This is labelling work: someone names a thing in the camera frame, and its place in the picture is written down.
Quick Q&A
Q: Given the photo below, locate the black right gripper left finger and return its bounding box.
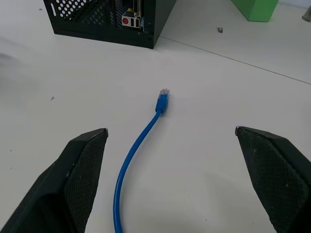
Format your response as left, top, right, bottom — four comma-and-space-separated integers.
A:
0, 128, 109, 233

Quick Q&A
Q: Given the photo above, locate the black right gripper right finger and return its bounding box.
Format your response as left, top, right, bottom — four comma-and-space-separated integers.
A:
234, 125, 311, 233

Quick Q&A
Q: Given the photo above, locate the silver metal object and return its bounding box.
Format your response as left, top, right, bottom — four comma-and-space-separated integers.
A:
301, 7, 311, 23

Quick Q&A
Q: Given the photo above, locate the green box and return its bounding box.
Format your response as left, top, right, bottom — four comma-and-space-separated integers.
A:
230, 0, 280, 23

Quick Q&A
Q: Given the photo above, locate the black perforated computer case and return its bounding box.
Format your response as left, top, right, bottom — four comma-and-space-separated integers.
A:
43, 0, 176, 50

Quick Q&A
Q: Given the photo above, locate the blue ethernet cable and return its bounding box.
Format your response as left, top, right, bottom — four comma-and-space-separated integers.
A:
113, 88, 171, 233

